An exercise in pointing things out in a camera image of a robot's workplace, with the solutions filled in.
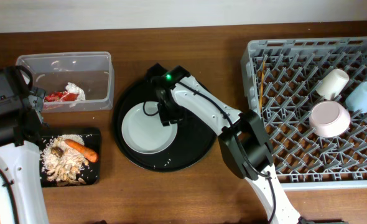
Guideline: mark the clear plastic bin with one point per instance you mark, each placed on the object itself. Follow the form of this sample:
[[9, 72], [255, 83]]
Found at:
[[93, 72]]

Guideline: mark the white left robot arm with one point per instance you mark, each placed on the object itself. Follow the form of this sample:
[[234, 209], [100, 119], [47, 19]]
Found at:
[[21, 196]]

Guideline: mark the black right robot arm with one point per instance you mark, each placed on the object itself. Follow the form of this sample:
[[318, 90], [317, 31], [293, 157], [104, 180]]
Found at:
[[244, 142]]

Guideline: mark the rice and nutshell pile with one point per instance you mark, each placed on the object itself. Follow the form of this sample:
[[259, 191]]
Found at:
[[67, 170]]

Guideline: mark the white tissue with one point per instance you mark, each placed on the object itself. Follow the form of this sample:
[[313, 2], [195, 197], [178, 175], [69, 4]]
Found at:
[[76, 90]]

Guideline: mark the pink bowl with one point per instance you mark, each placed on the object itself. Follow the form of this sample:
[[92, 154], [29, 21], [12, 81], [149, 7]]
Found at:
[[329, 119]]

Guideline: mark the orange carrot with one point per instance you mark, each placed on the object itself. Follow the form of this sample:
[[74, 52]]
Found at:
[[88, 153]]

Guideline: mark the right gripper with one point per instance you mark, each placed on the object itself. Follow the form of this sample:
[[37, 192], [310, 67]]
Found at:
[[165, 116]]

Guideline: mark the rectangular black tray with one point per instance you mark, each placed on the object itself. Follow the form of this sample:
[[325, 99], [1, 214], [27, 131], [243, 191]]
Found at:
[[92, 139]]

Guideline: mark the red snack wrapper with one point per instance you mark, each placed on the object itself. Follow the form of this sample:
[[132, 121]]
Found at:
[[61, 96]]

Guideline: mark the round black tray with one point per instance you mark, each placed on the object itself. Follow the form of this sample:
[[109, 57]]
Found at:
[[194, 138]]

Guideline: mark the grey dishwasher rack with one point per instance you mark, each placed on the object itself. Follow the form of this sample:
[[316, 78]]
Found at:
[[294, 69]]

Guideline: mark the wooden chopstick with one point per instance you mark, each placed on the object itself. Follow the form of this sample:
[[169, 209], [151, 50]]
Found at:
[[261, 89]]

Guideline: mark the brown pine cone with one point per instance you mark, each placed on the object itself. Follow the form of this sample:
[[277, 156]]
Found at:
[[57, 151]]

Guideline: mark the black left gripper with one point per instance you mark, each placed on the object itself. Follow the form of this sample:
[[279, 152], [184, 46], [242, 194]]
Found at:
[[38, 99]]

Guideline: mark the light blue cup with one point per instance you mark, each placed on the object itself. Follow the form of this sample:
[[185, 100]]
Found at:
[[357, 100]]

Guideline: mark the grey round plate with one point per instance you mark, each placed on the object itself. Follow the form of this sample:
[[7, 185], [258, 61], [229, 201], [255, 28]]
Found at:
[[145, 133]]

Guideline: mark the white cup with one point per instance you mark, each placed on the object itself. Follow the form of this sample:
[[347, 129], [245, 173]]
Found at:
[[333, 84]]

